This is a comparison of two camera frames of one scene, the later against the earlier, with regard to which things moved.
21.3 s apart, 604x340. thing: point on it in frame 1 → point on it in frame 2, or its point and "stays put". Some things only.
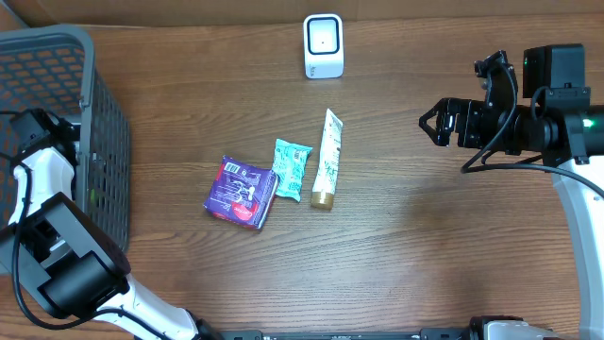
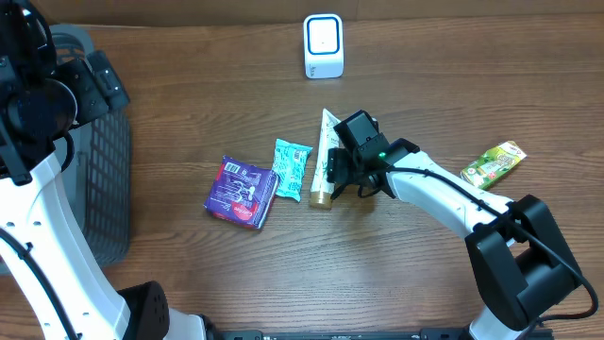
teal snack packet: (289, 164) stays put
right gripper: (469, 112) → (343, 174)
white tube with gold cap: (326, 181) stays put
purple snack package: (242, 194) stays put
